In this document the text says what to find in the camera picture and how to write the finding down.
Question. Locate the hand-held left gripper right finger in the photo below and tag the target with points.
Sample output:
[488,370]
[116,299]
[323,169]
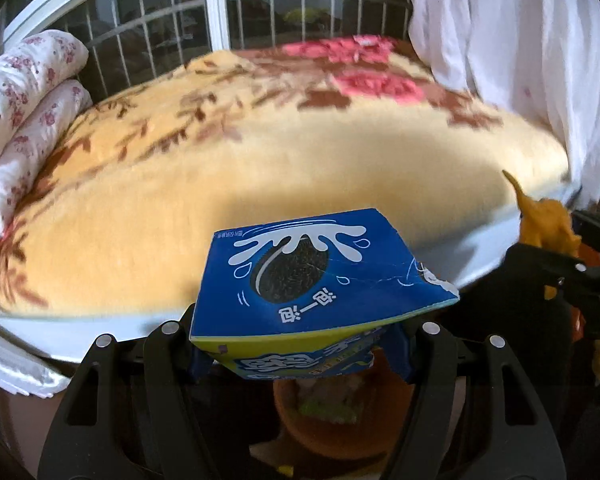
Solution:
[400,360]

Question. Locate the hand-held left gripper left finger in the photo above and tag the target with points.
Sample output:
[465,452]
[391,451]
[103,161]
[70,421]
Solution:
[200,366]

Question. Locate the yellow toy dinosaur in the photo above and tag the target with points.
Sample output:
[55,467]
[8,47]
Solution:
[545,220]

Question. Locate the orange plastic bin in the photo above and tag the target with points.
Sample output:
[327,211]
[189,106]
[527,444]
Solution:
[330,442]

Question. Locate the blue cookie box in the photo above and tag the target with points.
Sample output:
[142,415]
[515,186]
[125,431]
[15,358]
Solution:
[305,285]

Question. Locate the white pink floral curtain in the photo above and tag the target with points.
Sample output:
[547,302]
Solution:
[520,50]

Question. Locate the yellow floral blanket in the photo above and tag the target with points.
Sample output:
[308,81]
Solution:
[230,160]

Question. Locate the white pink floral quilt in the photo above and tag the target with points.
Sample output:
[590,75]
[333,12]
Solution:
[25,90]

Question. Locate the white barred window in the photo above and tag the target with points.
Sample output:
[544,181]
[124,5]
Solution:
[215,5]

